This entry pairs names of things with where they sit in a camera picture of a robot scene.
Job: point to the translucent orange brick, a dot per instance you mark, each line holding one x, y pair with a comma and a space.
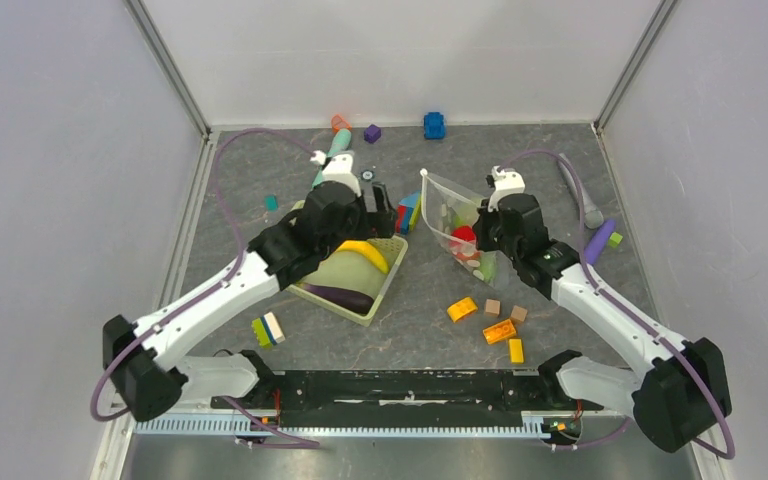
499, 332

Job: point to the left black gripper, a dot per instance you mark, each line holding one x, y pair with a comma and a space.
379, 224

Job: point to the orange rounded brick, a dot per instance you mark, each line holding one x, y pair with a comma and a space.
461, 309

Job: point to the tan cube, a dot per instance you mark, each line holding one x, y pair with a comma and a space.
518, 314
492, 308

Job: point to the light green plastic basket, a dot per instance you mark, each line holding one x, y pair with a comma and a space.
352, 271

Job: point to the yellow brick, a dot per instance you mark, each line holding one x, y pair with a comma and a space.
516, 351

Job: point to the clear polka dot zip bag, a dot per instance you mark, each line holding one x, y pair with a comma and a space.
446, 205

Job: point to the grey toy microphone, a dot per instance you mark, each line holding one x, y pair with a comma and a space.
593, 216

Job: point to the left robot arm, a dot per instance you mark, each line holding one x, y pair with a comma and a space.
144, 359

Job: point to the orange wire shape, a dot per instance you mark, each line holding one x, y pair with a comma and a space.
338, 123

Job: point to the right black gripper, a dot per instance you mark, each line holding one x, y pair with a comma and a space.
481, 226

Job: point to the tan cube right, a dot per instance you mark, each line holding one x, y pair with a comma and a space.
518, 314

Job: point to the yellow toy banana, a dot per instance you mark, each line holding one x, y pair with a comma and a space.
368, 251

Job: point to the green blue white block stack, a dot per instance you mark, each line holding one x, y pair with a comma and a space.
268, 331

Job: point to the purple toy eggplant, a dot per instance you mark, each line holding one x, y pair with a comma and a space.
352, 300

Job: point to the red toy apple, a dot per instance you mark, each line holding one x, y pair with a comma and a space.
463, 242

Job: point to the red blue green block stack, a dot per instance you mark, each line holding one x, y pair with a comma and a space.
408, 212

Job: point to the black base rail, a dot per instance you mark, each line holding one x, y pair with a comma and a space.
406, 398

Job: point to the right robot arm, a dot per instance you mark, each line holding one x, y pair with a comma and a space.
675, 390

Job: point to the small lime green block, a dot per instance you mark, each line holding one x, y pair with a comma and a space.
615, 239

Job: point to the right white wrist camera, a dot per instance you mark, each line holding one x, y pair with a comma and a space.
503, 182

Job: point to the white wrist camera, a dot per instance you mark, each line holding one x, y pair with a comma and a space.
340, 169
503, 182

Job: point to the green toy cucumber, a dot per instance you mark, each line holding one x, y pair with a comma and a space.
483, 266

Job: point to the purple building block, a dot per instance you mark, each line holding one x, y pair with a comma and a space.
372, 134

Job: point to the small teal block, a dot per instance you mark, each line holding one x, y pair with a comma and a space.
271, 203

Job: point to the purple toy cylinder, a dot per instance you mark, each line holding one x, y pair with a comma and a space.
599, 241

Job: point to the tan cube left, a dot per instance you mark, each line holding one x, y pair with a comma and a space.
492, 308

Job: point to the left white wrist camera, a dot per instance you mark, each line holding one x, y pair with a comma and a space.
340, 169

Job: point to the green poker chip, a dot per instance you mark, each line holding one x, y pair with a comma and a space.
367, 175

